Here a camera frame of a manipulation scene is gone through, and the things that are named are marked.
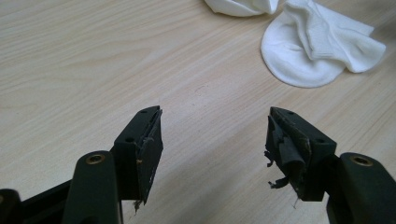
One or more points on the white sock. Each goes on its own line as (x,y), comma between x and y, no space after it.
(239,6)
(299,62)

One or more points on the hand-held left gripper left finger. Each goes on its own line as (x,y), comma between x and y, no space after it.
(96,186)

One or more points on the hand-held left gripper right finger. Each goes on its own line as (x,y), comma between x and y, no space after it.
(314,161)

